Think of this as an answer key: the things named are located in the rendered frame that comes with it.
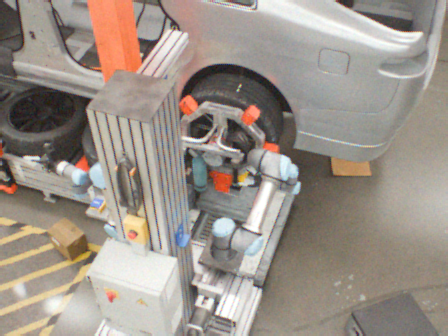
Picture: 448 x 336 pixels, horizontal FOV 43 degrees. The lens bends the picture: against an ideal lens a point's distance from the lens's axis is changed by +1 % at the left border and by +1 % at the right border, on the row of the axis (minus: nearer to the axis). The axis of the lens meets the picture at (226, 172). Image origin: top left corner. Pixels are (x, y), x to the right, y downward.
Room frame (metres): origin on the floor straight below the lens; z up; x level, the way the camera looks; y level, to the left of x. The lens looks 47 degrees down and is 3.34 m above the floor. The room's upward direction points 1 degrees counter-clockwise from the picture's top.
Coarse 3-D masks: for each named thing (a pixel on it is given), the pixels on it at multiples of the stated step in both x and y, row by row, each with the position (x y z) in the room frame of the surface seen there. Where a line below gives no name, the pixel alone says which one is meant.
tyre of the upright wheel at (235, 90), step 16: (208, 80) 2.87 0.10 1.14; (224, 80) 2.82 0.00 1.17; (240, 80) 2.81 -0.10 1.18; (192, 96) 2.77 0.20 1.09; (208, 96) 2.71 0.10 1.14; (224, 96) 2.67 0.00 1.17; (240, 96) 2.67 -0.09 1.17; (256, 96) 2.71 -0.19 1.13; (272, 96) 2.78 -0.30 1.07; (272, 112) 2.68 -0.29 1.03; (272, 128) 2.59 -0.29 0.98
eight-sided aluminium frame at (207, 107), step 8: (208, 104) 2.66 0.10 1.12; (216, 104) 2.66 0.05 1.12; (200, 112) 2.64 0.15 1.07; (208, 112) 2.62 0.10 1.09; (216, 112) 2.61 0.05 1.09; (224, 112) 2.59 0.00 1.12; (232, 112) 2.58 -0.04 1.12; (240, 112) 2.59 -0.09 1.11; (184, 120) 2.68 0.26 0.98; (192, 120) 2.66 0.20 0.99; (240, 120) 2.55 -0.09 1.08; (184, 128) 2.68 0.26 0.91; (248, 128) 2.53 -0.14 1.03; (256, 128) 2.56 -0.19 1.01; (256, 136) 2.51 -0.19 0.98; (264, 136) 2.55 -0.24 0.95; (256, 144) 2.51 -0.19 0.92; (192, 152) 2.67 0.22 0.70; (200, 152) 2.69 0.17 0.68; (208, 168) 2.62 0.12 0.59; (216, 168) 2.61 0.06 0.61; (224, 168) 2.60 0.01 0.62; (240, 168) 2.56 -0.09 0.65
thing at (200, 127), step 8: (224, 104) 2.68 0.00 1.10; (200, 120) 2.88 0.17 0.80; (208, 120) 2.95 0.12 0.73; (232, 120) 2.68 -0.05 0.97; (192, 128) 2.77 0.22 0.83; (200, 128) 2.84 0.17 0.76; (208, 128) 2.74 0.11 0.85; (240, 128) 2.66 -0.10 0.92; (192, 136) 2.76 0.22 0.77; (200, 136) 2.80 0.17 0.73; (248, 136) 2.65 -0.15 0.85; (232, 144) 2.69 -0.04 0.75; (224, 160) 2.68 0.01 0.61
